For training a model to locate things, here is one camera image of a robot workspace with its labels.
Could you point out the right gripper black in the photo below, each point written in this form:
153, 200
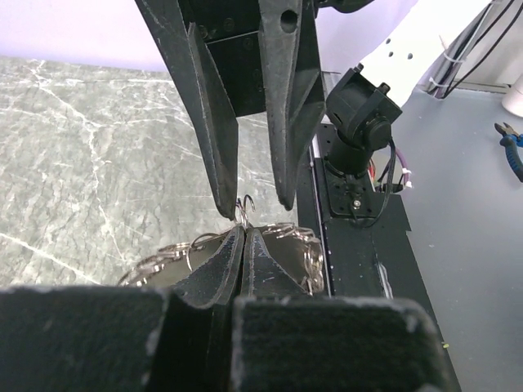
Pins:
212, 53

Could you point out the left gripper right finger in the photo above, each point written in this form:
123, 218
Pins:
321, 343

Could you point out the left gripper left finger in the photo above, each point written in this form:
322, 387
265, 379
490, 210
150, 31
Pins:
124, 338

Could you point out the metal disc with key rings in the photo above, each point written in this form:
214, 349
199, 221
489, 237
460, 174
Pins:
277, 259

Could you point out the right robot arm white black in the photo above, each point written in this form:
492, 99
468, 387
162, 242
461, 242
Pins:
410, 49

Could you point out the blue handled pliers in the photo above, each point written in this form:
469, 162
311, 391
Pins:
511, 142

